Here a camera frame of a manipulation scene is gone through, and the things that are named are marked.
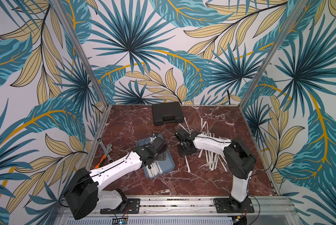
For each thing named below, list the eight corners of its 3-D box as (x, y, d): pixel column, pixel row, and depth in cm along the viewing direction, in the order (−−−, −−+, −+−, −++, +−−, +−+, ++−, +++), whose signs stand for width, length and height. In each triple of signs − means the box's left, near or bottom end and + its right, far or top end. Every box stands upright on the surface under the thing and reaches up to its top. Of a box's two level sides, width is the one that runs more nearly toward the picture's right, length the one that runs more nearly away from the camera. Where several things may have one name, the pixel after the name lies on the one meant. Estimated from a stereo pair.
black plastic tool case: (154, 126, 107) (153, 122, 103) (151, 107, 119) (150, 102, 115) (184, 122, 110) (184, 117, 106) (178, 104, 123) (178, 99, 118)
